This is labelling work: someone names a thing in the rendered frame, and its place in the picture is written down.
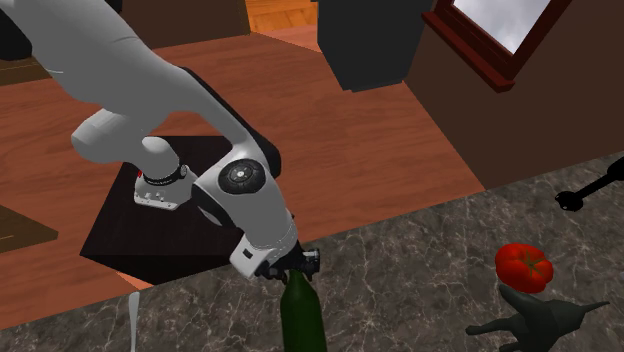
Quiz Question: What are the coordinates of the dark green glass bottle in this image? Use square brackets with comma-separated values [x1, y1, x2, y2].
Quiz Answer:
[279, 268, 329, 352]

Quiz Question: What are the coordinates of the dark robot stand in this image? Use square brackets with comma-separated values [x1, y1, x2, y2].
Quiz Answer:
[79, 135, 274, 287]

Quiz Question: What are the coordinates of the pale grey slim utensil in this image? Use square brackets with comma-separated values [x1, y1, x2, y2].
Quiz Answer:
[127, 291, 142, 352]

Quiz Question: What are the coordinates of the red tomato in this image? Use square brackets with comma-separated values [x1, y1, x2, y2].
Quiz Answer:
[494, 242, 555, 295]

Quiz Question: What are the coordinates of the black cabinet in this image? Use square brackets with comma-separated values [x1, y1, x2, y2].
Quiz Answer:
[311, 0, 436, 93]

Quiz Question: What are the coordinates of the dark grey animal figure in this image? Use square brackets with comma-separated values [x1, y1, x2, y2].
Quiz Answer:
[464, 284, 612, 352]

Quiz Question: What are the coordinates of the brown wooden cabinet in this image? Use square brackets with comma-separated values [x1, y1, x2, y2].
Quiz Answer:
[120, 0, 253, 50]

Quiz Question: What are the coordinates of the red-brown framed window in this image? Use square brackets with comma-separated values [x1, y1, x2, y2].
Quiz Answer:
[421, 0, 574, 94]

